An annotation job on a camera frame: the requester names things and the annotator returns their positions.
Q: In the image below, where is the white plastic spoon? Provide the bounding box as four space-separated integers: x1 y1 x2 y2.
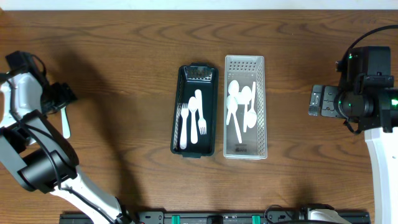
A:
246 82 257 128
241 86 251 133
226 80 239 125
188 96 198 144
227 95 242 144

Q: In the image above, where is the black perforated plastic basket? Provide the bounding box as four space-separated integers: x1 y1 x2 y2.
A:
170 63 218 158

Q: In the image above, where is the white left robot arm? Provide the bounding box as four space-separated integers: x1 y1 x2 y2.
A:
1 71 133 223

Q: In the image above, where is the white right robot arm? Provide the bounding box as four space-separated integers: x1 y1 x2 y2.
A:
308 85 397 223

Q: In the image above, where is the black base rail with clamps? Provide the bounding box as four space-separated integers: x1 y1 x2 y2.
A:
59 204 371 224

